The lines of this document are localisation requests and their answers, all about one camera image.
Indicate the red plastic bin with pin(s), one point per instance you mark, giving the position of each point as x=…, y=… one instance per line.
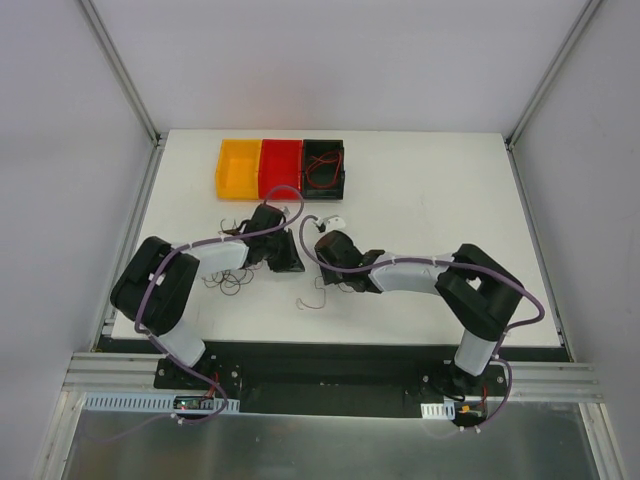
x=280, y=164

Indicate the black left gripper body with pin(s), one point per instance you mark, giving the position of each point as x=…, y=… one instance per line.
x=289, y=251

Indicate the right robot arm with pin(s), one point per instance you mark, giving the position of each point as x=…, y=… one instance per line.
x=482, y=295

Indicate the yellow plastic bin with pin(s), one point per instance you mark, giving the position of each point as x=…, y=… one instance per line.
x=237, y=170

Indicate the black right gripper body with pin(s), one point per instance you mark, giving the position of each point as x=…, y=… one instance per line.
x=324, y=248

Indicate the black plastic bin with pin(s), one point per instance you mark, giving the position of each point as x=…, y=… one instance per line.
x=322, y=169

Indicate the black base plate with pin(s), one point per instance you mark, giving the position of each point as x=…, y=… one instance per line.
x=376, y=381

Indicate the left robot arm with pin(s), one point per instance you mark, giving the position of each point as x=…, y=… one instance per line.
x=155, y=286

